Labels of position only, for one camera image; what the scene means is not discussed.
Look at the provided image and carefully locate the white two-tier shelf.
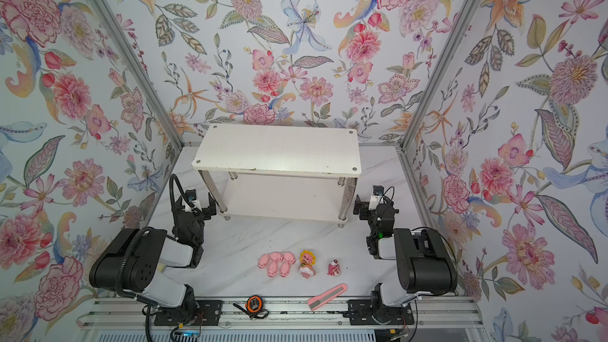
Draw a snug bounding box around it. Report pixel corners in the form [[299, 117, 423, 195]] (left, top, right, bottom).
[[192, 123, 363, 227]]

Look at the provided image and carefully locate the small red pink figurine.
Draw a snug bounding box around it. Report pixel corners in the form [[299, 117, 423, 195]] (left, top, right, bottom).
[[328, 259, 340, 276]]

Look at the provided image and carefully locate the yellow-haired princess toy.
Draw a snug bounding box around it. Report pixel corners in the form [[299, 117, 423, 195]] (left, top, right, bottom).
[[298, 250, 316, 279]]

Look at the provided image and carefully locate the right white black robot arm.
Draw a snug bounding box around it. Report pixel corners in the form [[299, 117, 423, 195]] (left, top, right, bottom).
[[353, 198, 458, 325]]

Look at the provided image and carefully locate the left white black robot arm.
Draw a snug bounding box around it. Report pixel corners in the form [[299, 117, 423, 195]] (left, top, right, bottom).
[[89, 196, 217, 323]]

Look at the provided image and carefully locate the pink piglet toy cluster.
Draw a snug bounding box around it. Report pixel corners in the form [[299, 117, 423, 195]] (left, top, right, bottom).
[[257, 252, 296, 278]]

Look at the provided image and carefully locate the black orange tape measure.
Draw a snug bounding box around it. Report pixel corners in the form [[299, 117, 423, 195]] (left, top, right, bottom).
[[233, 295, 269, 320]]

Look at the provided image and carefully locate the pink striped flat tool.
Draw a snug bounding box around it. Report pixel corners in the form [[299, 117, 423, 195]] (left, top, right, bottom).
[[307, 283, 348, 311]]

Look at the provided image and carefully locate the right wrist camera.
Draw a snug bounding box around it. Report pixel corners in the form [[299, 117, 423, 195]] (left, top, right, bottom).
[[368, 185, 385, 211]]

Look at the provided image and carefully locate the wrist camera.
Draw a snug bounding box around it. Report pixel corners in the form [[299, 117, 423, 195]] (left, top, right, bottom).
[[368, 185, 385, 211], [183, 189, 197, 210]]

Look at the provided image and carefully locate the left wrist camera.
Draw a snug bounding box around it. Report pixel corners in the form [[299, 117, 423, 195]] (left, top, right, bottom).
[[183, 189, 197, 210]]

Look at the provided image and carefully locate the left black corrugated cable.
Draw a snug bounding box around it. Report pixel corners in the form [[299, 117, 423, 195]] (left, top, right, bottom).
[[168, 173, 196, 210]]

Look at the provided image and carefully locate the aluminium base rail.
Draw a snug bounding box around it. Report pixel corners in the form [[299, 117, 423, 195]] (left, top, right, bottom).
[[75, 296, 485, 332]]

